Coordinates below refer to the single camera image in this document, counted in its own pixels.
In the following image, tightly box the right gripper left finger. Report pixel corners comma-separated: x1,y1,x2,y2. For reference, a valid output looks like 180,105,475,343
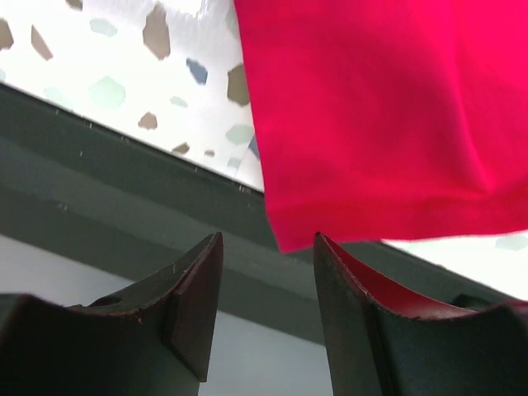
68,231,224,383

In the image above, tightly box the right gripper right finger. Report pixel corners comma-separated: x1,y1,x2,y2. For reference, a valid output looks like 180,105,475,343
312,231,488,396

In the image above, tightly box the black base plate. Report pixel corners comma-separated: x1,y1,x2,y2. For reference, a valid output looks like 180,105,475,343
0,82,528,346

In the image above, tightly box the red t shirt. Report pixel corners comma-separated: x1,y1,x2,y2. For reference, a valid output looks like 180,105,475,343
234,1,527,252

